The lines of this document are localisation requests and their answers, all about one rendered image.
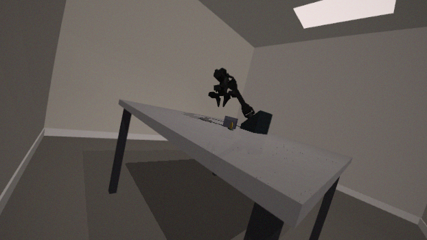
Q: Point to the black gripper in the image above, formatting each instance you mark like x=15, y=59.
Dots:
x=227, y=95

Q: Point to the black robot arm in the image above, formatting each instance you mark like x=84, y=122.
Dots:
x=223, y=77

